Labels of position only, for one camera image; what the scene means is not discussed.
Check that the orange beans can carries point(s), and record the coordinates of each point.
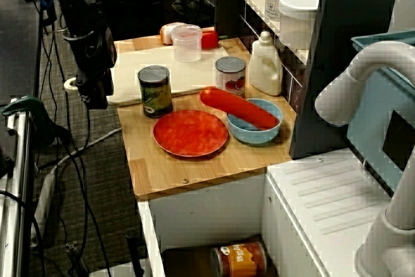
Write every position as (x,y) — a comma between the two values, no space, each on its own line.
(241,259)

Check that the dark shelf unit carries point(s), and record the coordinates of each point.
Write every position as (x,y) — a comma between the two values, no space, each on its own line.
(340,79)

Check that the red plate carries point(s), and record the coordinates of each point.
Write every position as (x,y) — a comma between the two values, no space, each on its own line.
(190,134)

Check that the green clamp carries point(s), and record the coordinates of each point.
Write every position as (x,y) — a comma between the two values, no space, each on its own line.
(26,111)

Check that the white lidded plastic jar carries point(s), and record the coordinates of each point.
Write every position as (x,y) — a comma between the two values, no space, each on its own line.
(275,1)
(298,20)

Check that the salmon sushi toy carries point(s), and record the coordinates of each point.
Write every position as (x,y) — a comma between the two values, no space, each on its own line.
(166,33)

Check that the tomato can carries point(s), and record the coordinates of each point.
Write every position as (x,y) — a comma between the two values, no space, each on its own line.
(231,76)

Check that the red toy sausage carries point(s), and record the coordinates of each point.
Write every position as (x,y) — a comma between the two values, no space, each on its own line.
(240,106)

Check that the white detergent bottle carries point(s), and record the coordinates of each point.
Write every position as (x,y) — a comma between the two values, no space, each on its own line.
(264,69)

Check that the aluminium rail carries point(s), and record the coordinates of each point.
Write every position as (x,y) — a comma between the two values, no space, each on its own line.
(16,192)

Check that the gray toy faucet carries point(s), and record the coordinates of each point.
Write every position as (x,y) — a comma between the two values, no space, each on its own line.
(363,72)

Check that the blue bowl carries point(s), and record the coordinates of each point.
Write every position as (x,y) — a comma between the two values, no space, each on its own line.
(253,136)

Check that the green pea can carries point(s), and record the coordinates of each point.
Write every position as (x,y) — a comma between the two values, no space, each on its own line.
(155,95)

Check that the black equipment box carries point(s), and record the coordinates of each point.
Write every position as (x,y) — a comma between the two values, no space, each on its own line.
(136,7)

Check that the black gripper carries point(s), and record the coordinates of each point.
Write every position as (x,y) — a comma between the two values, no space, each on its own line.
(94,59)

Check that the light wooden cutting board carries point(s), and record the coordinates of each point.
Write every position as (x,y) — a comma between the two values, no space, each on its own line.
(194,72)

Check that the white power strip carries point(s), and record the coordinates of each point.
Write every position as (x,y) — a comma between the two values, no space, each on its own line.
(43,205)

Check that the clear plastic cup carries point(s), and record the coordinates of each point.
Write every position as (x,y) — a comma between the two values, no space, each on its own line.
(186,45)

